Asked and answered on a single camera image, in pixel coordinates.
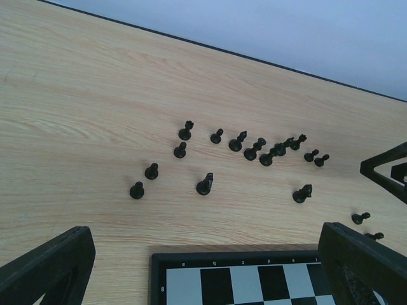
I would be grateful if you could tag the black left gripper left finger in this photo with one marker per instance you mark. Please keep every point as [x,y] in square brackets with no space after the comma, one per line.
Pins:
[56,272]

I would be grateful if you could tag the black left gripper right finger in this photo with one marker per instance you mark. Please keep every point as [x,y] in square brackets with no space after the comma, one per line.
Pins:
[357,267]

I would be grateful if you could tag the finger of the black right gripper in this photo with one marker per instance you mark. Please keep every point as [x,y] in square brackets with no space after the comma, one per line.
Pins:
[396,183]

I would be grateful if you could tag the black knight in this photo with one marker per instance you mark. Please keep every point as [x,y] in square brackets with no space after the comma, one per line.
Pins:
[203,187]
[302,194]

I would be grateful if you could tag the black rook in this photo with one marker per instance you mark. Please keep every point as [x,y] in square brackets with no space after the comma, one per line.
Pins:
[295,144]
[185,133]

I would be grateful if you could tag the black pawn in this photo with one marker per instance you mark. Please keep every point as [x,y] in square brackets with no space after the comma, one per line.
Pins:
[309,156]
[180,150]
[359,218]
[216,138]
[320,161]
[376,236]
[151,172]
[137,190]

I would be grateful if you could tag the black and white chessboard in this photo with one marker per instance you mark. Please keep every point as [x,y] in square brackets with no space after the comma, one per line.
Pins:
[260,277]

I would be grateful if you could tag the black bishop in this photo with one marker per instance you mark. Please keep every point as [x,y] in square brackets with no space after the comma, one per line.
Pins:
[236,144]
[284,146]

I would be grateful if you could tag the black king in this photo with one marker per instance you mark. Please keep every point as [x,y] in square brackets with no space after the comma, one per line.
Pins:
[267,159]

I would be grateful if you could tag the black queen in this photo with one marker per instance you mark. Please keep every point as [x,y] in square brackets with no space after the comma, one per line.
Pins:
[251,153]

